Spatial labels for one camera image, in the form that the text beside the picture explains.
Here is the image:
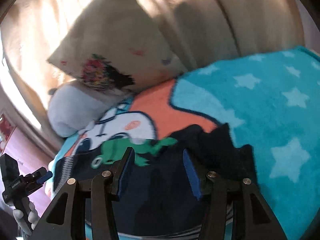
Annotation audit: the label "white grey plush toy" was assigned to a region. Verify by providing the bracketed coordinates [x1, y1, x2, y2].
[47, 80, 132, 138]

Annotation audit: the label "beige floral print cushion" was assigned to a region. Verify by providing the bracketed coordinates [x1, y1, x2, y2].
[47, 0, 187, 91]

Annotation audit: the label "left human hand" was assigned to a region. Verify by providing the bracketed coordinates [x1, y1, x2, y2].
[13, 201, 40, 237]

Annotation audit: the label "turquoise cartoon fleece blanket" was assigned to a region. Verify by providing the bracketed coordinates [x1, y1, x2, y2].
[46, 47, 319, 239]

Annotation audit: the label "striped navy toddler pants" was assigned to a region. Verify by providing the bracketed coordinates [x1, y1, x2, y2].
[53, 124, 257, 237]

